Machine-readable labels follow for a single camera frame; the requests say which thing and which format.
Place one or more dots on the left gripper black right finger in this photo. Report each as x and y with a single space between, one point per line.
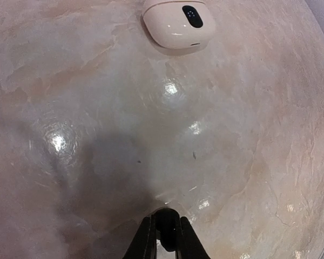
188 244

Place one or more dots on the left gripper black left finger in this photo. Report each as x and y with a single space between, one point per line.
144 243

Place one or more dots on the black earbud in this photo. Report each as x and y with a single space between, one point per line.
166 219

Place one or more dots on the white earbud charging case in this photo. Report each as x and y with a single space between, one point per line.
178 25

